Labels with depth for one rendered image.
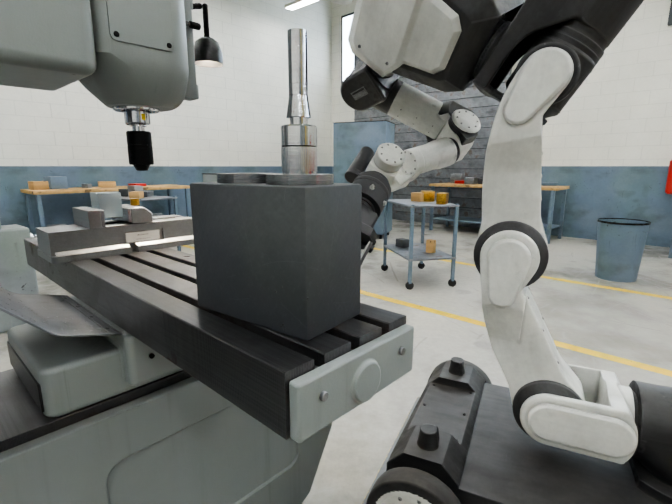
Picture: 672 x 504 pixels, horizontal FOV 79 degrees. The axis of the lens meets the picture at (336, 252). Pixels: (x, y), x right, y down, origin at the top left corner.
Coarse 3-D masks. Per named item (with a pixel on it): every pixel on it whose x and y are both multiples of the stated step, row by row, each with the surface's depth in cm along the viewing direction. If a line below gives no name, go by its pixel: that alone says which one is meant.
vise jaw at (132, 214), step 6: (126, 204) 110; (126, 210) 101; (132, 210) 101; (138, 210) 102; (144, 210) 103; (126, 216) 101; (132, 216) 101; (138, 216) 102; (144, 216) 103; (150, 216) 104; (132, 222) 102; (138, 222) 103; (144, 222) 104
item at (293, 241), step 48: (192, 192) 58; (240, 192) 52; (288, 192) 48; (336, 192) 51; (240, 240) 54; (288, 240) 49; (336, 240) 52; (240, 288) 56; (288, 288) 50; (336, 288) 53
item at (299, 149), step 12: (300, 132) 51; (288, 144) 51; (300, 144) 51; (312, 144) 52; (288, 156) 51; (300, 156) 51; (312, 156) 52; (288, 168) 52; (300, 168) 51; (312, 168) 52
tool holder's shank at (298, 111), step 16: (288, 32) 50; (304, 32) 50; (288, 48) 50; (304, 48) 50; (288, 64) 51; (304, 64) 50; (288, 80) 51; (304, 80) 51; (304, 96) 51; (288, 112) 51; (304, 112) 51
